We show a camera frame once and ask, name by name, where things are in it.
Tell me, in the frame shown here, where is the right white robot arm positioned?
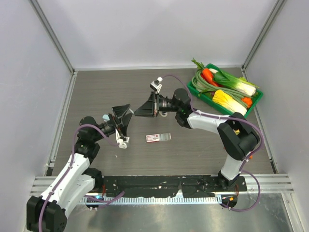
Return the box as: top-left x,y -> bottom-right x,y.
134,88 -> 260,191

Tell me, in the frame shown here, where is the green long beans toy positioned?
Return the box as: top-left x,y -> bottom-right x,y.
191,58 -> 249,109

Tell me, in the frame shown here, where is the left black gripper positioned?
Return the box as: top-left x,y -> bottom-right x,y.
92,104 -> 132,142

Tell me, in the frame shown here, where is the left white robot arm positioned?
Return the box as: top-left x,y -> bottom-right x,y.
26,104 -> 133,232

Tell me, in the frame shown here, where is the yellow napa cabbage toy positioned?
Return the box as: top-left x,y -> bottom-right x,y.
212,90 -> 247,116

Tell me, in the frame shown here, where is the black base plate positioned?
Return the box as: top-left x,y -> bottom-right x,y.
90,175 -> 247,198

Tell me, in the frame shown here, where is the light blue stapler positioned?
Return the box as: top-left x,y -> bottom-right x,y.
102,115 -> 109,121

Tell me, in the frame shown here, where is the small orange carrot toy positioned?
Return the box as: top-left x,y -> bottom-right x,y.
241,97 -> 253,109

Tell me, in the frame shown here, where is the bok choy toy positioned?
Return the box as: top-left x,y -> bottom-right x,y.
214,70 -> 256,97

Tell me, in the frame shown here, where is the red white staple box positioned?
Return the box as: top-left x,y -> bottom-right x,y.
146,133 -> 172,143

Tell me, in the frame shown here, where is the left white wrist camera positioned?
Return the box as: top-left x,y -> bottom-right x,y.
115,130 -> 130,149

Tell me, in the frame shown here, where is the green plastic basket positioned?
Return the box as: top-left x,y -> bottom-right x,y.
187,63 -> 263,118

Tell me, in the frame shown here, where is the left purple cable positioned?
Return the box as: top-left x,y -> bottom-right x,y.
36,123 -> 121,232

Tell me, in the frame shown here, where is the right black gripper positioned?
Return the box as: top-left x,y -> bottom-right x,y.
134,92 -> 181,118

